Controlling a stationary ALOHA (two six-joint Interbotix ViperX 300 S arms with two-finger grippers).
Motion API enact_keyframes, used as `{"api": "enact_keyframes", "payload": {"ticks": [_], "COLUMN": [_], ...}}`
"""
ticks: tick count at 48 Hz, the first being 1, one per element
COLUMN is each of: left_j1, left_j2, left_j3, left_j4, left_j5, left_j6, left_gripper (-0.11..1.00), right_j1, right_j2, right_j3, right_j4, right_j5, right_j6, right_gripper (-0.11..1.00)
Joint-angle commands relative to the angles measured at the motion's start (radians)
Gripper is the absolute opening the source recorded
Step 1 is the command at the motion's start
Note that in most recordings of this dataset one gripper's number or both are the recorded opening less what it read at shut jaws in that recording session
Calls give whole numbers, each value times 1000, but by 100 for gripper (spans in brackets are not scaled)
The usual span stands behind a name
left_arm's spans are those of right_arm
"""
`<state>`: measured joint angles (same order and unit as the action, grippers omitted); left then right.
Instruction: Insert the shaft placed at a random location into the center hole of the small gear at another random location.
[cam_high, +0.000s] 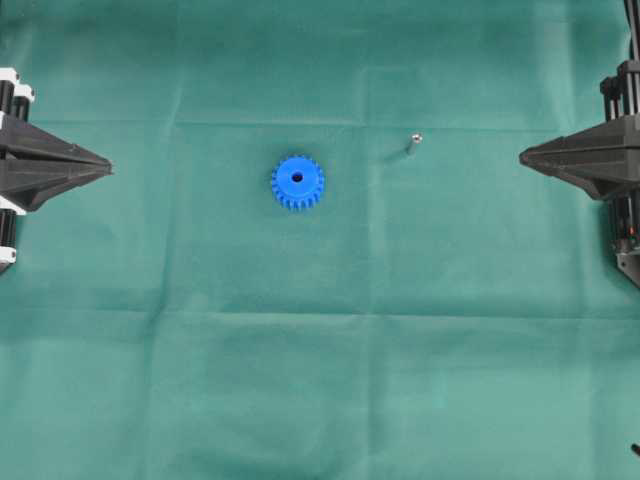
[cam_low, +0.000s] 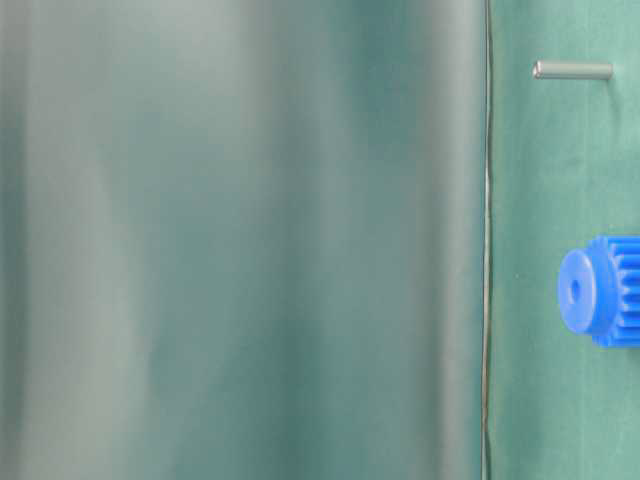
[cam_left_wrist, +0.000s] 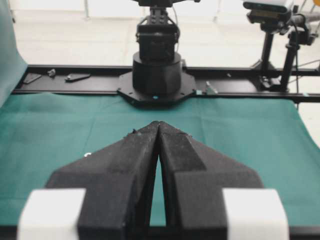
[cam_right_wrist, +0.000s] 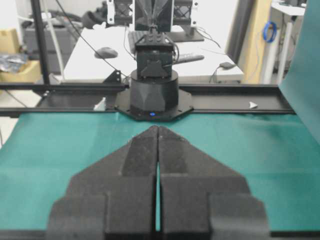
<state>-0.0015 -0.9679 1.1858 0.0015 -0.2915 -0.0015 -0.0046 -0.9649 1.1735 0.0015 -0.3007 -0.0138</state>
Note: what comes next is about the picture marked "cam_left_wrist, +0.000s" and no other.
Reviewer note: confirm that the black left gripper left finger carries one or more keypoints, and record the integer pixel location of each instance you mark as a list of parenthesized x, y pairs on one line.
[(119, 183)]

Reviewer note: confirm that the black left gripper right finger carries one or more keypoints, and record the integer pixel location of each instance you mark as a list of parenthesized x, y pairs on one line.
[(193, 176)]

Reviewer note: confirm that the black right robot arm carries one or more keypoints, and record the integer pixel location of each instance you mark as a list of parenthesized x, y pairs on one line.
[(157, 66)]

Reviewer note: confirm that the green table cloth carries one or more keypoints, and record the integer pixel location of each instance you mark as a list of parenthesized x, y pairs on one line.
[(42, 132)]

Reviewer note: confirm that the silver corner bracket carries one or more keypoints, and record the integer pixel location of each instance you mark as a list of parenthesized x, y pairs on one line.
[(210, 90)]

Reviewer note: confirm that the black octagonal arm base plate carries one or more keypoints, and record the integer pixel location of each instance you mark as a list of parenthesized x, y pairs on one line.
[(135, 97)]

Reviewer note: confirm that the black flat bracket plate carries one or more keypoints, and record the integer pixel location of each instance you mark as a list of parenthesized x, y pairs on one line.
[(74, 77)]

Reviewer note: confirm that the small grey bracket piece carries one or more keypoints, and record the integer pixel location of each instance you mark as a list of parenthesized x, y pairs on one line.
[(51, 73)]

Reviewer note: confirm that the black camera stand post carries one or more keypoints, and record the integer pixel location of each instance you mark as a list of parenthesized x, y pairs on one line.
[(263, 64)]

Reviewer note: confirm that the black aluminium frame rail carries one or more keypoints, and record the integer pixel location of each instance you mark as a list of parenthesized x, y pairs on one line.
[(201, 82)]

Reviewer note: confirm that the black clamp post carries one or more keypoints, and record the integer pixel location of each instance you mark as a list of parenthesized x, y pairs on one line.
[(301, 35)]

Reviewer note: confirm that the grey camera on stand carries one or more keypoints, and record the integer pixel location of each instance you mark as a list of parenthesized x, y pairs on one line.
[(272, 15)]

